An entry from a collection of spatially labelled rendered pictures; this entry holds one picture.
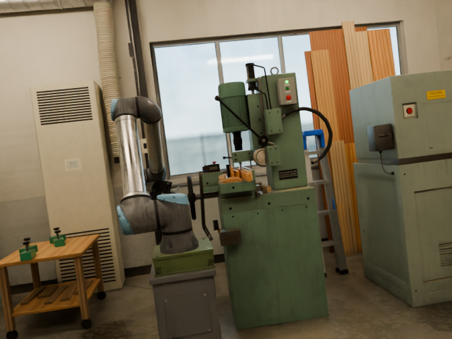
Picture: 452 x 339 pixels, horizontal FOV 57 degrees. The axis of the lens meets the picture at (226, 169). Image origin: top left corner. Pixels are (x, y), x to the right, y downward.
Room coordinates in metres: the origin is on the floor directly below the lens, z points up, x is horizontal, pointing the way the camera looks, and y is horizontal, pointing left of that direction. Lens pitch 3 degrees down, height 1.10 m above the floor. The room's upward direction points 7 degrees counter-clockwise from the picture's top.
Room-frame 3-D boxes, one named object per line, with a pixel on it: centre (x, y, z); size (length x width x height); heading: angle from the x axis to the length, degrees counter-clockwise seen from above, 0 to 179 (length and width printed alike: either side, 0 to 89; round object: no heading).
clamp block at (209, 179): (2.69, 0.09, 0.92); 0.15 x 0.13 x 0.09; 4
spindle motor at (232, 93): (2.71, -0.10, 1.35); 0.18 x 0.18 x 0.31
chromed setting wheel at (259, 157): (2.59, -0.24, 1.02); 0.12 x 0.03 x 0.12; 94
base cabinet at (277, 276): (2.72, -0.22, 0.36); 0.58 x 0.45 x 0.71; 94
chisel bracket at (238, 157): (2.71, -0.12, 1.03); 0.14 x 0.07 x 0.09; 94
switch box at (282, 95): (2.59, -0.43, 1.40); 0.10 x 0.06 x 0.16; 94
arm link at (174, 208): (2.03, 0.28, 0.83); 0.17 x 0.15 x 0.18; 101
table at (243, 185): (2.70, 0.01, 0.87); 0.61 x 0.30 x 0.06; 4
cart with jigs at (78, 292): (3.03, 1.33, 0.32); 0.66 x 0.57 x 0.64; 6
